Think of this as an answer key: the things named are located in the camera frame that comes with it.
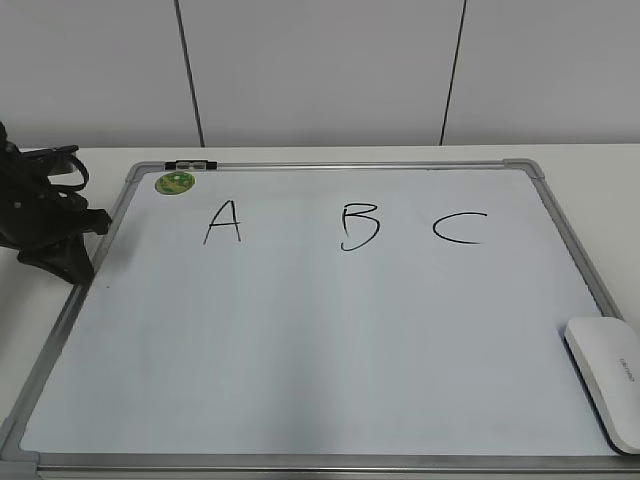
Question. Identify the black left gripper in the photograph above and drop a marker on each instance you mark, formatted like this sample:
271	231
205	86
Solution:
41	204

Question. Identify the white board eraser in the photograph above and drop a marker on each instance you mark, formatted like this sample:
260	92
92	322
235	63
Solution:
606	352

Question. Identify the round green magnet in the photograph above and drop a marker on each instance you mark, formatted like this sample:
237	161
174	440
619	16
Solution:
174	183

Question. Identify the white board with grey frame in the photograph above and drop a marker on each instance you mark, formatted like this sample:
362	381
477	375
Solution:
383	320

